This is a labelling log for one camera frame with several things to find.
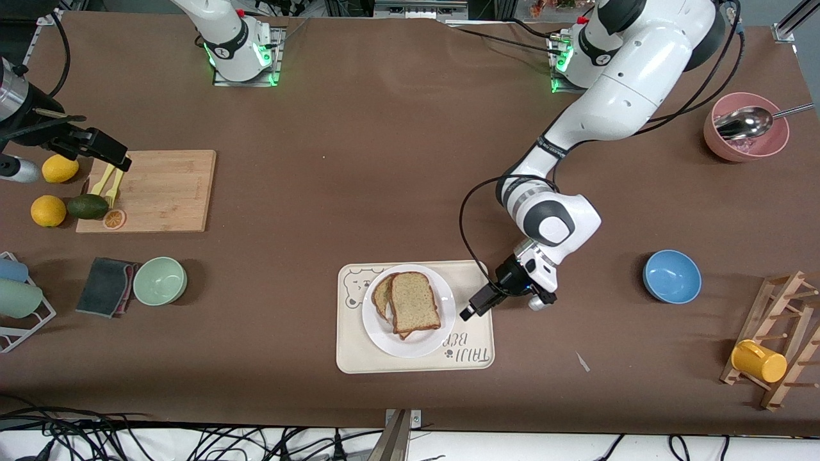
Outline plain toast bread slice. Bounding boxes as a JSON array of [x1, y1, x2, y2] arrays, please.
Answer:
[[389, 271, 442, 335]]

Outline white round plate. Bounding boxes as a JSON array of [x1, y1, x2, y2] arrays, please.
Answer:
[[361, 264, 457, 359]]

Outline yellow lemon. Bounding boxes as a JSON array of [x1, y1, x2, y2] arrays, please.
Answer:
[[42, 154, 80, 184]]

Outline yellow plastic fork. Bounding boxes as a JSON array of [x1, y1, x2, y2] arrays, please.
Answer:
[[104, 163, 126, 209]]

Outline green avocado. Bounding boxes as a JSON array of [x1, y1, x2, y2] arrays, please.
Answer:
[[67, 194, 110, 220]]

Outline orange-yellow citrus fruit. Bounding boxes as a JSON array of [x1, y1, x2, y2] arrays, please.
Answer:
[[30, 195, 67, 228]]

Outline wooden cutting board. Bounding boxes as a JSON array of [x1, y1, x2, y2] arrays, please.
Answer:
[[76, 150, 217, 234]]

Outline light blue cup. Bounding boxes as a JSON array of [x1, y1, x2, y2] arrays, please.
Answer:
[[0, 257, 29, 284]]

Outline grey pink folded cloth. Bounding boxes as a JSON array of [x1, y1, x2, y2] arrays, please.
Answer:
[[75, 257, 136, 319]]

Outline cream bear print tray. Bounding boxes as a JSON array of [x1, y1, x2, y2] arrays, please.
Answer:
[[336, 259, 496, 375]]

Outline pale green bowl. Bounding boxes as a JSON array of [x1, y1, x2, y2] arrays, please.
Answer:
[[133, 256, 188, 307]]

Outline pale green cup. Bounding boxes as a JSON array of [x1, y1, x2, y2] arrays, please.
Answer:
[[0, 279, 44, 319]]

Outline blue bowl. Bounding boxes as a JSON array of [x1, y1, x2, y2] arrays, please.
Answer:
[[643, 249, 703, 305]]

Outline white cup rack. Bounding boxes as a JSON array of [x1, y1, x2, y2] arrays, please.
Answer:
[[0, 251, 57, 354]]

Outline pink ribbed bowl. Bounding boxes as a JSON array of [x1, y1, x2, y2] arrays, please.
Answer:
[[703, 92, 791, 163]]

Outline yellow mug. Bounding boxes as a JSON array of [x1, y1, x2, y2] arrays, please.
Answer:
[[731, 339, 789, 384]]

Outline metal spoon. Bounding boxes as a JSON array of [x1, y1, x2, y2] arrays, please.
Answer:
[[714, 102, 816, 142]]

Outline wooden mug rack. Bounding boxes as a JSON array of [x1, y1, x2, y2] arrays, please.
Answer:
[[719, 270, 820, 412]]

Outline silver metal box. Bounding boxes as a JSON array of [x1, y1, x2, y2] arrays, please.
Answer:
[[373, 0, 470, 20]]

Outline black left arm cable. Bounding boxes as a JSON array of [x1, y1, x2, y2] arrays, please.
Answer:
[[458, 0, 744, 289]]

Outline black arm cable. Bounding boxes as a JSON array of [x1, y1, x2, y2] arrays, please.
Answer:
[[458, 0, 744, 289], [38, 10, 71, 103]]

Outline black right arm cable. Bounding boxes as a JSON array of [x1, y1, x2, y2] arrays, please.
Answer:
[[38, 10, 71, 103]]

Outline aluminium frame post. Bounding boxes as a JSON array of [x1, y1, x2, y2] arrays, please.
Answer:
[[375, 408, 422, 461]]

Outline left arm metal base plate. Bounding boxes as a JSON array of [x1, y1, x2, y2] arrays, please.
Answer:
[[551, 35, 619, 95]]

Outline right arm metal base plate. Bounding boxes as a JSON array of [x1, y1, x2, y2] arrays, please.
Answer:
[[211, 26, 284, 87]]

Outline black table cable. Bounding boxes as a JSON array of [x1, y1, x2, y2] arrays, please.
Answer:
[[442, 19, 564, 55]]

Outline tangled black floor cables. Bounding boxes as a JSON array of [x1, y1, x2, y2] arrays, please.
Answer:
[[0, 394, 385, 461]]

